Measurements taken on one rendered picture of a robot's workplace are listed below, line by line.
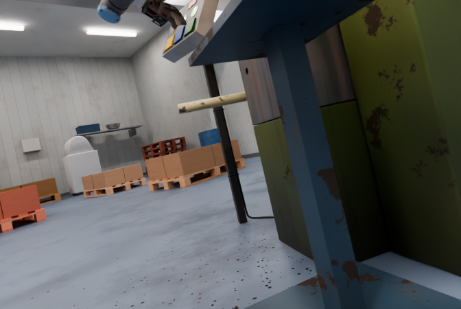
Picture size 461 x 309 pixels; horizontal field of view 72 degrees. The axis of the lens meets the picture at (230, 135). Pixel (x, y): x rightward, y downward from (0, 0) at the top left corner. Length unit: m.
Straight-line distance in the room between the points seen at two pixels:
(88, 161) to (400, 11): 7.64
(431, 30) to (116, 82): 9.85
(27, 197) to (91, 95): 5.88
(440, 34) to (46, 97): 9.32
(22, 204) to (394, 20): 4.23
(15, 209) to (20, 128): 5.10
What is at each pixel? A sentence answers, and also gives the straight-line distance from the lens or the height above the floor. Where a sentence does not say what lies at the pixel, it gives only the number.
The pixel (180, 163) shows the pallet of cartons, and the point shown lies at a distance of 3.96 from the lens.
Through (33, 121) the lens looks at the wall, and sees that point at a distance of 9.49.
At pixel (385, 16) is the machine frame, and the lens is 0.92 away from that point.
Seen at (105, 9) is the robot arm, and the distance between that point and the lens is 1.40.
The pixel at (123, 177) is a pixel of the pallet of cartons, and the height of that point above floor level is 0.22.
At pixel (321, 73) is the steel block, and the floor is 0.56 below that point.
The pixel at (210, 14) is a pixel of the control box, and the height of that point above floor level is 1.05.
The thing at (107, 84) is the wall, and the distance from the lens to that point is 10.24.
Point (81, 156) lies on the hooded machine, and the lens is 8.06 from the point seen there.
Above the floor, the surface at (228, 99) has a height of 0.62.
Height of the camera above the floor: 0.43
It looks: 1 degrees up
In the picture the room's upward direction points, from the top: 13 degrees counter-clockwise
